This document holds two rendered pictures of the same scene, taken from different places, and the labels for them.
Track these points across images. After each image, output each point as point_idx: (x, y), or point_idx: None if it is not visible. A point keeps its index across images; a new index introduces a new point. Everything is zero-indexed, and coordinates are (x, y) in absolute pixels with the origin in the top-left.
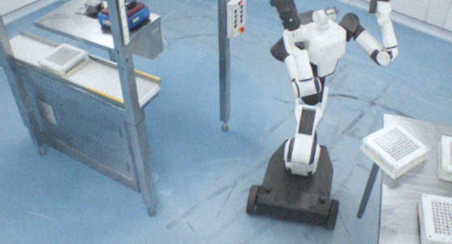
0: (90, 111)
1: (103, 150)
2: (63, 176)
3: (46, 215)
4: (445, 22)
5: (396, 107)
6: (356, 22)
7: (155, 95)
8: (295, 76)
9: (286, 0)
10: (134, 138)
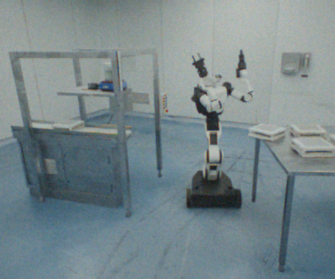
0: (87, 153)
1: (94, 181)
2: (60, 209)
3: (51, 229)
4: (268, 121)
5: (254, 158)
6: (230, 85)
7: (128, 137)
8: (207, 103)
9: (200, 61)
10: (122, 154)
